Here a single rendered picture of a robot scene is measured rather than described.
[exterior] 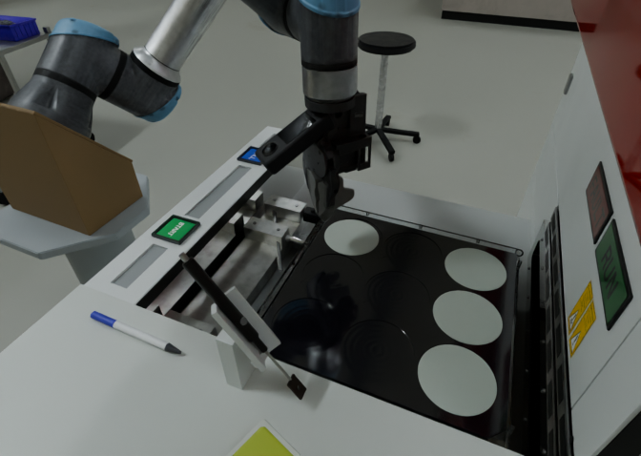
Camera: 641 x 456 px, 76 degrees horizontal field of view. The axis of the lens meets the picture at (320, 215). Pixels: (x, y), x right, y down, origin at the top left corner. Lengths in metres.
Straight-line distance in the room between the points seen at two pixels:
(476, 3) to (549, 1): 0.87
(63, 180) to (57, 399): 0.48
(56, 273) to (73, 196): 1.36
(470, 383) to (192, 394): 0.35
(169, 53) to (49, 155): 0.32
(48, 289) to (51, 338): 1.61
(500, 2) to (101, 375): 6.25
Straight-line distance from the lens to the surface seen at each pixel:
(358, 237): 0.76
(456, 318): 0.66
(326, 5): 0.53
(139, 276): 0.66
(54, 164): 0.92
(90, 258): 1.12
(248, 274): 0.73
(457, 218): 0.98
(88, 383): 0.56
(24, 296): 2.26
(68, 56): 1.00
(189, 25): 1.00
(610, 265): 0.51
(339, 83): 0.56
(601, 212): 0.58
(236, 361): 0.46
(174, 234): 0.71
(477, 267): 0.75
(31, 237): 1.08
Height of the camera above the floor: 1.40
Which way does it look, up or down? 38 degrees down
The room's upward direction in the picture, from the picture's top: straight up
